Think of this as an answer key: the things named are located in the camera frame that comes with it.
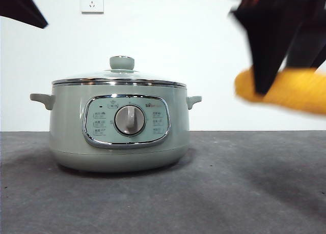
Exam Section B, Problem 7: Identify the yellow corn cob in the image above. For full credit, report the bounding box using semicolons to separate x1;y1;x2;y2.
234;67;326;115

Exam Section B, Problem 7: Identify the glass lid with green knob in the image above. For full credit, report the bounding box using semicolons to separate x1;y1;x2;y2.
51;55;188;89

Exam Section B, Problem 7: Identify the white wall socket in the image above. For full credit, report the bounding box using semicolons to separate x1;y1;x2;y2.
81;0;104;15

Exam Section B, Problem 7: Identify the pale green electric pot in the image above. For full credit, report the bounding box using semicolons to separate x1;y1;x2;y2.
30;83;203;173

